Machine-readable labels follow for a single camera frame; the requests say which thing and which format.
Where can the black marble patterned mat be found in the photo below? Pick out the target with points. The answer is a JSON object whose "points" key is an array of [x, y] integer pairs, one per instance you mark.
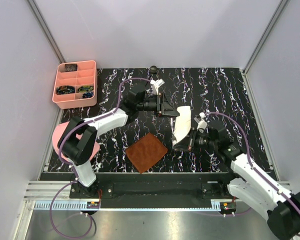
{"points": [[218, 90]]}

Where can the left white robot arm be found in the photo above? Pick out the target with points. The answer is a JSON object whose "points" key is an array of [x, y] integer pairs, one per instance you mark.
{"points": [[76, 143]]}

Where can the black spoon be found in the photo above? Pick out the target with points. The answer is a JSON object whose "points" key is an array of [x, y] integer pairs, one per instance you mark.
{"points": [[153, 70]]}

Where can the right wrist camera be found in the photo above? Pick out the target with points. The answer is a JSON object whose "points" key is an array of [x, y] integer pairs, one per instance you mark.
{"points": [[201, 123]]}

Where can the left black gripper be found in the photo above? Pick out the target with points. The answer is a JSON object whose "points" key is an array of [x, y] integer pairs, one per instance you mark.
{"points": [[163, 106]]}

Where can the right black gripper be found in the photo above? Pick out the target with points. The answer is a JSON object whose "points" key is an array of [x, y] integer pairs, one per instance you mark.
{"points": [[188, 142]]}

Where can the brown folded cloth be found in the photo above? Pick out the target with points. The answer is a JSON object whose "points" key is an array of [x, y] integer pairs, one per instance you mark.
{"points": [[146, 152]]}

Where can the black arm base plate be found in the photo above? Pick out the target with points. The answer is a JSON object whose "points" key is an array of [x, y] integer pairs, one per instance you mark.
{"points": [[135, 191]]}

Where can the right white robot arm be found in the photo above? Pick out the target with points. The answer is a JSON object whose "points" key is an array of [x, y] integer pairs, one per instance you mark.
{"points": [[277, 205]]}

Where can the white cloth napkin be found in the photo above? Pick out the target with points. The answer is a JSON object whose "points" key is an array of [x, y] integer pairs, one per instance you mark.
{"points": [[183, 122]]}

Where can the pink baseball cap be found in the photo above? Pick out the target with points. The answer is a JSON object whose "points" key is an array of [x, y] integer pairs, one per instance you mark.
{"points": [[58, 132]]}

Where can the pink divided organizer tray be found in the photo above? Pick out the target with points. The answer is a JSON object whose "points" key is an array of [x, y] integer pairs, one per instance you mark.
{"points": [[76, 85]]}

